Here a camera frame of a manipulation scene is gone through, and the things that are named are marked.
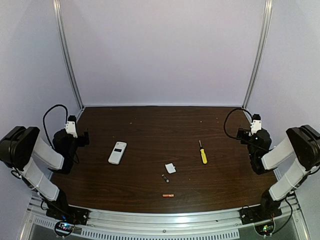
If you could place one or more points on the yellow handled screwdriver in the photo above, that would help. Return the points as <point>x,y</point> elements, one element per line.
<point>202,153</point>

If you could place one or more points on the left aluminium frame post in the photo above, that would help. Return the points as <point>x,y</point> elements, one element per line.
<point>57,8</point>

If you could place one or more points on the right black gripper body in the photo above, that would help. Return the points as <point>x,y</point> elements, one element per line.
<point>241,133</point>

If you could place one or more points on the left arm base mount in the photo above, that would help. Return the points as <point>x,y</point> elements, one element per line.
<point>67,220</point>

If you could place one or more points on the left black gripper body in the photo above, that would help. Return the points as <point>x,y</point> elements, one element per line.
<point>84,138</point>

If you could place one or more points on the front aluminium rail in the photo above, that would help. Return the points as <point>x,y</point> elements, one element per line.
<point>211,225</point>

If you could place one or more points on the right aluminium frame post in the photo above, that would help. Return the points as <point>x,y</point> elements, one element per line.
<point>264,32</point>

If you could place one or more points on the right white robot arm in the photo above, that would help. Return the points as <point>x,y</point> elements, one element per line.
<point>303,142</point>

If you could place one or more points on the white battery cover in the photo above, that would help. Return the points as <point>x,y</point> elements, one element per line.
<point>170,168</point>

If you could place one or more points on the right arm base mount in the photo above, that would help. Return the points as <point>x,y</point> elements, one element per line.
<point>257,215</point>

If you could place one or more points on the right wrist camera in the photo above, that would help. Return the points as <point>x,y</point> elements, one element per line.
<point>255,125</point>

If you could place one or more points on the aluminium frame post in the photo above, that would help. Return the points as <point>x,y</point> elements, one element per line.
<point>264,32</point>
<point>57,8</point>

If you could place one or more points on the white remote control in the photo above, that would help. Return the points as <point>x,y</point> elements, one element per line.
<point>117,153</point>

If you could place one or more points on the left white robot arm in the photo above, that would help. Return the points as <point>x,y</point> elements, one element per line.
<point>30,158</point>

